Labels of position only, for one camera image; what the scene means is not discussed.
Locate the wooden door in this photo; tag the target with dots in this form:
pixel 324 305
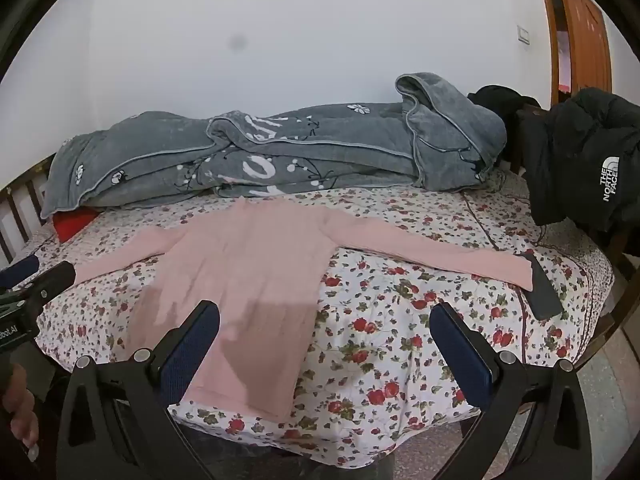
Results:
pixel 585 25

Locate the dark wooden chair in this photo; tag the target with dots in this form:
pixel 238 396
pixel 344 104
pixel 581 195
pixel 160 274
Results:
pixel 518 150

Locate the floral bed sheet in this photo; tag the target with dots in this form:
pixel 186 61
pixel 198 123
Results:
pixel 400 310

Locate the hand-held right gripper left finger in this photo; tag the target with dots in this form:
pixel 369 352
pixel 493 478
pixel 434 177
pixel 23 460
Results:
pixel 192 345

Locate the black garment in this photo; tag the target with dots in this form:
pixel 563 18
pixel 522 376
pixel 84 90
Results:
pixel 500 100

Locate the black puffer jacket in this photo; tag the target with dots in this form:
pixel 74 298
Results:
pixel 575 160

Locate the black phone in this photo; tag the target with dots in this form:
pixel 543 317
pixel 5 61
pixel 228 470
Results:
pixel 542 295

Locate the grey printed blanket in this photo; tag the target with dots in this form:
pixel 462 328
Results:
pixel 300 155

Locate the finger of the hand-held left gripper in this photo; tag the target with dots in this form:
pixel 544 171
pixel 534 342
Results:
pixel 52 279
pixel 21 266

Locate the white wall switch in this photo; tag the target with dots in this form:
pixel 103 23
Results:
pixel 523 34

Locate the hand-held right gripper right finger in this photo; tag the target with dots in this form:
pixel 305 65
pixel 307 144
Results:
pixel 460 355

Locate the red pillow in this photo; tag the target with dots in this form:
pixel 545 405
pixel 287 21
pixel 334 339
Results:
pixel 72 225

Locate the person's left hand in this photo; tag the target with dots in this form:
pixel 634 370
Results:
pixel 20 410

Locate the wooden bed headboard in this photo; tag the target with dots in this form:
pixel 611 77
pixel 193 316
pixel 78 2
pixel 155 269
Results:
pixel 10 220

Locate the pink knit sweater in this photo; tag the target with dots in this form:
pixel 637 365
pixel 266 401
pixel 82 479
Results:
pixel 250 270

